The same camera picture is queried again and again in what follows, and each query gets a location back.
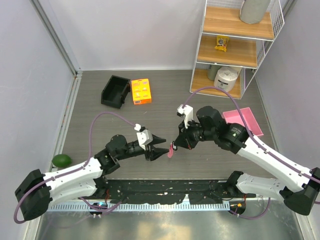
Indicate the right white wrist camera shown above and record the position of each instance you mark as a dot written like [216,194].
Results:
[186,112]

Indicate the black plastic bin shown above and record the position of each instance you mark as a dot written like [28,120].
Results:
[115,92]

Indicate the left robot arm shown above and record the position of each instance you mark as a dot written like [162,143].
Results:
[40,191]

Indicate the white slotted cable duct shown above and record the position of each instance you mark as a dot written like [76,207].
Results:
[80,206]

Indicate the white paper roll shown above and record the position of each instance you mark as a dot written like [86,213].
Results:
[226,77]

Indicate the aluminium frame rail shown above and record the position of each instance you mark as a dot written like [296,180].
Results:
[51,24]

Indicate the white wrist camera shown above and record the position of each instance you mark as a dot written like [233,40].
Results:
[144,136]
[186,112]

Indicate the orange cardboard box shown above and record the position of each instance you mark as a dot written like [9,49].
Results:
[141,91]

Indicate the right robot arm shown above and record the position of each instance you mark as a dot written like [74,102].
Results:
[293,184]

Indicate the grey can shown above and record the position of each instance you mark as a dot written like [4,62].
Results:
[212,72]

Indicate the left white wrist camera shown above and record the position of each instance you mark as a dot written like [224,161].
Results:
[144,136]

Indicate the white wire wooden shelf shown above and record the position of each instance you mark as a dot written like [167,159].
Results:
[247,47]

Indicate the yellow snack packet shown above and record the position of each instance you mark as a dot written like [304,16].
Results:
[221,43]

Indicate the pink strap keyring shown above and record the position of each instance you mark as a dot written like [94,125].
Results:
[172,148]

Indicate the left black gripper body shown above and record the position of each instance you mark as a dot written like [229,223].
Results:
[139,150]

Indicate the grey felt cylinder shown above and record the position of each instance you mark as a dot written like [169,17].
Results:
[253,11]

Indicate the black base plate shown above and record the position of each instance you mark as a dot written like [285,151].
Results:
[167,192]

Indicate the pink plastic tray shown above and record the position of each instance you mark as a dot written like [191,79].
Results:
[233,116]

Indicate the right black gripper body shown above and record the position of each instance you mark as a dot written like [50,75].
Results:
[193,133]

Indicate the green lime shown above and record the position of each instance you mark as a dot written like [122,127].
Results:
[61,160]

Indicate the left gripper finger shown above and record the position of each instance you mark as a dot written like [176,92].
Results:
[157,140]
[156,153]

